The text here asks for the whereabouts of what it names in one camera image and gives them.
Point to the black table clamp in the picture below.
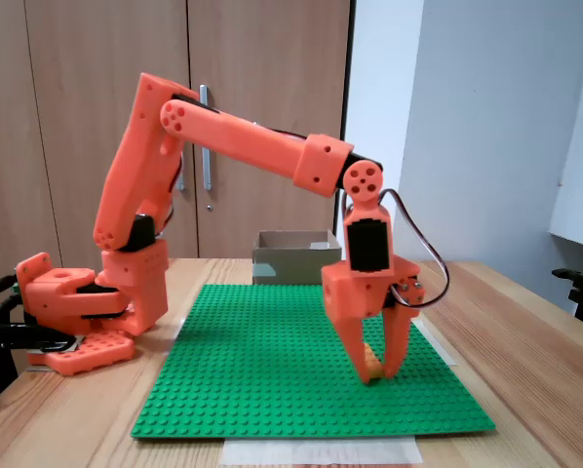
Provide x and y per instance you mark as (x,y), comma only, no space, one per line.
(18,336)

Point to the green lego baseplate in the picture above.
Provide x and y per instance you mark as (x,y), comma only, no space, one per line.
(252,380)

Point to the wooden cabinet door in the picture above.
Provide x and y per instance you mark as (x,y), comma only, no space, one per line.
(77,73)
(4,97)
(272,58)

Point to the yellow lego block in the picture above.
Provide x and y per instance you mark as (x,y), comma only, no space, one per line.
(375,368)

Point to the translucent masking tape strip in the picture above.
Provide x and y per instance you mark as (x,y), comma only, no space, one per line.
(172,350)
(440,346)
(321,451)

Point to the open cardboard box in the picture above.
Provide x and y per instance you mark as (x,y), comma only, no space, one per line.
(291,263)

